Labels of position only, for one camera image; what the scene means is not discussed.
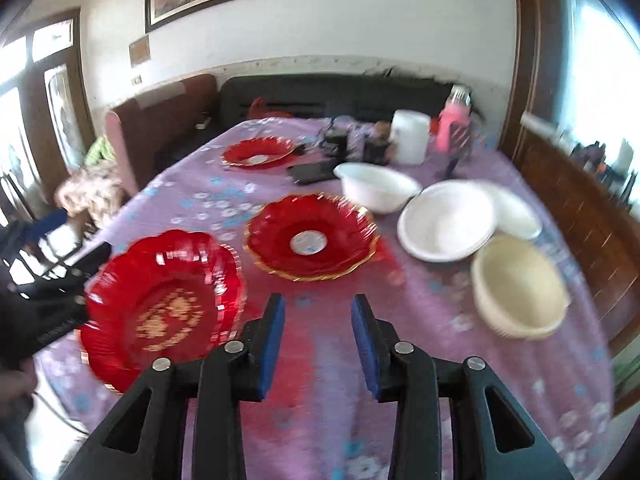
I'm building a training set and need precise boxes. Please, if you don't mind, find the black phone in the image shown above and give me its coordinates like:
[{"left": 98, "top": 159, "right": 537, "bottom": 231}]
[{"left": 287, "top": 160, "right": 342, "bottom": 187}]

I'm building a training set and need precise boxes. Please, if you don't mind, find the small red scalloped plate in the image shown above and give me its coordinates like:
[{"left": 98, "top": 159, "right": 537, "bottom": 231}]
[{"left": 221, "top": 136, "right": 300, "bottom": 168}]

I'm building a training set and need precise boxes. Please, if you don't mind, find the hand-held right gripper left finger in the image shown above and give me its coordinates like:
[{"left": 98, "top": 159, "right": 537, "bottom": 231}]
[{"left": 60, "top": 292, "right": 287, "bottom": 480}]

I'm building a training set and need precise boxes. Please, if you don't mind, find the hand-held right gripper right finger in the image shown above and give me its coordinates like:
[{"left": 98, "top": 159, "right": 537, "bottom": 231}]
[{"left": 350, "top": 294, "right": 576, "bottom": 480}]

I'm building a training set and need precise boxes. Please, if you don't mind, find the green cloth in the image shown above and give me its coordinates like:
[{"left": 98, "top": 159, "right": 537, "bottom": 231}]
[{"left": 84, "top": 135, "right": 117, "bottom": 169}]

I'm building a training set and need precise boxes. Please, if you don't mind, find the white plastic jar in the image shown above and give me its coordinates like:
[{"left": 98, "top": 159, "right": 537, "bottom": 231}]
[{"left": 389, "top": 109, "right": 431, "bottom": 166}]

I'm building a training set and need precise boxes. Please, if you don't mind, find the brown armchair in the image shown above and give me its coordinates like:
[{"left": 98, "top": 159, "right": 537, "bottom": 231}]
[{"left": 104, "top": 73, "right": 219, "bottom": 197}]

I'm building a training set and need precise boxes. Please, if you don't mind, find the small framed wall plaque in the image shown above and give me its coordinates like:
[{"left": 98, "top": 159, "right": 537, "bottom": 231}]
[{"left": 128, "top": 36, "right": 151, "bottom": 69}]

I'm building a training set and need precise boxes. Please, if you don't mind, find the pink water bottle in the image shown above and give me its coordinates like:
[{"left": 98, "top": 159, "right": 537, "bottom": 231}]
[{"left": 434, "top": 85, "right": 474, "bottom": 154}]

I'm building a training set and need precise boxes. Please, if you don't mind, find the wooden cabinet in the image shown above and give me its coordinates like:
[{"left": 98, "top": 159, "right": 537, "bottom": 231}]
[{"left": 509, "top": 112, "right": 640, "bottom": 413}]

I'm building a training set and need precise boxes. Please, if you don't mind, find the gold-rimmed red plate white centre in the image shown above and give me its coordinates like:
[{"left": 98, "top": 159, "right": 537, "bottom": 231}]
[{"left": 243, "top": 193, "right": 381, "bottom": 282}]

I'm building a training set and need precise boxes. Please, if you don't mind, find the deep white bowl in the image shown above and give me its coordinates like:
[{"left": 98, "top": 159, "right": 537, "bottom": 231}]
[{"left": 333, "top": 162, "right": 422, "bottom": 215}]

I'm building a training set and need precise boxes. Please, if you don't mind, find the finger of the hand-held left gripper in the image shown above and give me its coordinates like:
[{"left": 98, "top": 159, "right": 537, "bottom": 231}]
[{"left": 37, "top": 241, "right": 112, "bottom": 307}]

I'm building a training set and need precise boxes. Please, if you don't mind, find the cream bowl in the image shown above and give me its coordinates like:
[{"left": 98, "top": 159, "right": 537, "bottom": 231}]
[{"left": 471, "top": 235, "right": 571, "bottom": 341}]

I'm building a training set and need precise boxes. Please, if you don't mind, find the black phone stand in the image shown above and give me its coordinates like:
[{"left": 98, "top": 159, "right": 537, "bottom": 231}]
[{"left": 444, "top": 120, "right": 477, "bottom": 182}]

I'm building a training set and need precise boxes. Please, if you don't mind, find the black sofa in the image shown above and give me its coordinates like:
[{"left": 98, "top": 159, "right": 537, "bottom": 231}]
[{"left": 217, "top": 73, "right": 482, "bottom": 134}]

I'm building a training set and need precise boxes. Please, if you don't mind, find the wood-framed glass door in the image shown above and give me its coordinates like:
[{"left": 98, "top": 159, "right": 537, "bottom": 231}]
[{"left": 0, "top": 7, "right": 96, "bottom": 206}]

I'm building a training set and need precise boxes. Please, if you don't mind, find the dark jar with wooden lid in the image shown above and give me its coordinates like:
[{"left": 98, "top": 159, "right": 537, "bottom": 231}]
[{"left": 362, "top": 134, "right": 392, "bottom": 164}]

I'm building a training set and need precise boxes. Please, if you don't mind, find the black wooden chair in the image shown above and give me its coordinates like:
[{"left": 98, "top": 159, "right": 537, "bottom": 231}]
[{"left": 0, "top": 210, "right": 68, "bottom": 283}]

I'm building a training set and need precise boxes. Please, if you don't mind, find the red plate with gold print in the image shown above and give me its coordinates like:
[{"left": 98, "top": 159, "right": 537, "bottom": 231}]
[{"left": 80, "top": 230, "right": 247, "bottom": 395}]

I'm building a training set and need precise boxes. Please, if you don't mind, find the purple floral tablecloth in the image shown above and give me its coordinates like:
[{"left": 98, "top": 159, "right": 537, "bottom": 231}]
[{"left": 35, "top": 115, "right": 617, "bottom": 480}]

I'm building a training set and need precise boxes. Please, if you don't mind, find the black cylindrical device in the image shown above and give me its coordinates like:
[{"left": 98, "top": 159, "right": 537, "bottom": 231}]
[{"left": 320, "top": 127, "right": 352, "bottom": 162}]

